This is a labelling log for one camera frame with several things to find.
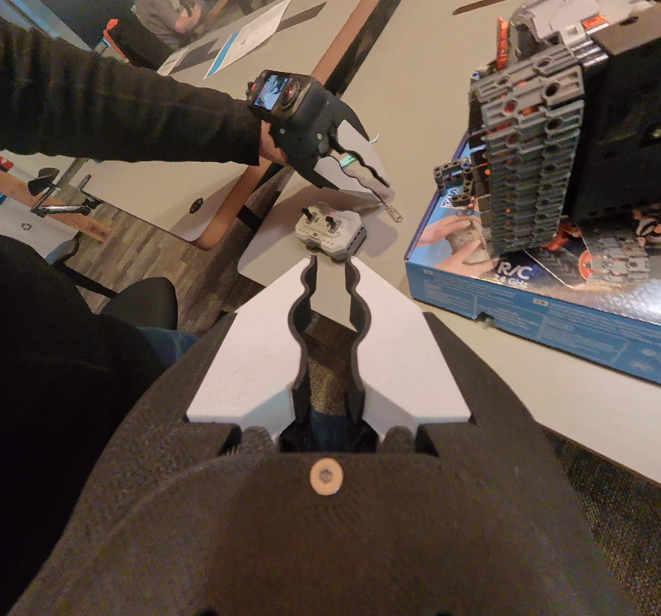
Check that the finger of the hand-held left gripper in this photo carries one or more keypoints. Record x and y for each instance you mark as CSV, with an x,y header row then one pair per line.
x,y
346,184
362,156

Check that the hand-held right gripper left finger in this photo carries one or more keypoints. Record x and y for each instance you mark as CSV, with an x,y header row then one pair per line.
x,y
243,368

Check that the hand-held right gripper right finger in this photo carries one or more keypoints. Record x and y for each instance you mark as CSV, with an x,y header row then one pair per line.
x,y
413,368

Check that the grey toy battery box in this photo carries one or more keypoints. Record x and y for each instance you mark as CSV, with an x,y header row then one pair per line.
x,y
331,232

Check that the tracked building-block toy robot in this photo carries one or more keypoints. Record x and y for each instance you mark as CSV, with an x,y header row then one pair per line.
x,y
527,141

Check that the person's left forearm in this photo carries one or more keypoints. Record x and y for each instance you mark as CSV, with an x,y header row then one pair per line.
x,y
124,89

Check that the person's left hand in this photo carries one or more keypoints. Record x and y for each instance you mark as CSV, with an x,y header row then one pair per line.
x,y
271,149

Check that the printed paper sheet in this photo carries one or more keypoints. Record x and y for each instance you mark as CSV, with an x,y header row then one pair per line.
x,y
248,38

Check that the black office chair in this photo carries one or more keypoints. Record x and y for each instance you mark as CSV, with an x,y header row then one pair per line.
x,y
139,301

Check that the white paper sheet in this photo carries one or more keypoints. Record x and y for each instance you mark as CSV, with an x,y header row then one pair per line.
x,y
181,58

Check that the blue robot kit box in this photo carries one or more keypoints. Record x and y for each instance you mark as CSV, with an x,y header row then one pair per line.
x,y
578,316

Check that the person's dark clothing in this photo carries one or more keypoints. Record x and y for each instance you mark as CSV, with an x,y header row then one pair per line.
x,y
52,420

